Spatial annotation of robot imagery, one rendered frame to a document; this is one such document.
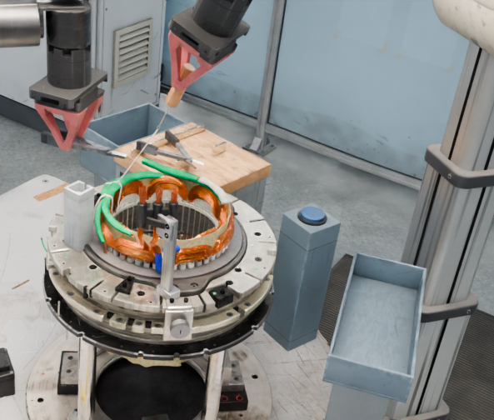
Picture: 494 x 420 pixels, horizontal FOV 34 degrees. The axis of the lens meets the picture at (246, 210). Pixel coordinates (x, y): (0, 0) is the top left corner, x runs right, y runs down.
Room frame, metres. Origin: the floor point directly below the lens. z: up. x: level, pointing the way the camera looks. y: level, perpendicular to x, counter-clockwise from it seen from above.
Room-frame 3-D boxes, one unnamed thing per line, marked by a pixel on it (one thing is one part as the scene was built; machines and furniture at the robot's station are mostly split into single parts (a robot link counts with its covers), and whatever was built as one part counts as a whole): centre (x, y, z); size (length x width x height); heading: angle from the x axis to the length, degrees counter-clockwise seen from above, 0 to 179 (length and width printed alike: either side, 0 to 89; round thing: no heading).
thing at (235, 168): (1.25, 0.10, 1.05); 0.20 x 0.19 x 0.02; 52
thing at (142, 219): (0.82, 0.10, 1.21); 0.04 x 0.04 x 0.03; 58
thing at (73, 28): (0.99, 0.26, 1.37); 0.07 x 0.06 x 0.07; 116
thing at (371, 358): (0.89, -0.20, 0.92); 0.25 x 0.11 x 0.28; 170
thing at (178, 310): (0.79, 0.07, 1.07); 0.04 x 0.02 x 0.05; 106
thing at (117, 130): (1.34, 0.23, 0.92); 0.17 x 0.11 x 0.28; 142
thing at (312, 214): (1.15, -0.11, 1.04); 0.04 x 0.04 x 0.01
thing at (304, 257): (1.15, -0.11, 0.91); 0.07 x 0.07 x 0.25; 43
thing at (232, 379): (0.97, -0.01, 0.85); 0.06 x 0.04 x 0.05; 14
